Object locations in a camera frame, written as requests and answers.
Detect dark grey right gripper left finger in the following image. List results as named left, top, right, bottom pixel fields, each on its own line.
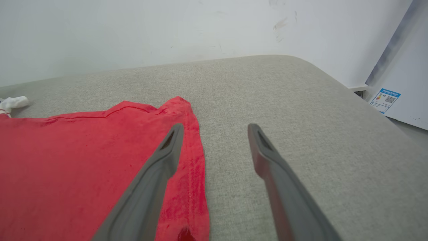
left=90, top=123, right=185, bottom=241

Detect blue white energy label sticker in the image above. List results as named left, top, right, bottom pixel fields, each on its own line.
left=369, top=88, right=401, bottom=114

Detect white appliance panel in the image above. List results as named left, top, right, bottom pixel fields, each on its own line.
left=365, top=0, right=428, bottom=131

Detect red and white shirt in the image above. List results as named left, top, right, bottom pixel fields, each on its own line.
left=0, top=96, right=210, bottom=241

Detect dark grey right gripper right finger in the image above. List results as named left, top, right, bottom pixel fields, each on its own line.
left=247, top=123, right=343, bottom=241

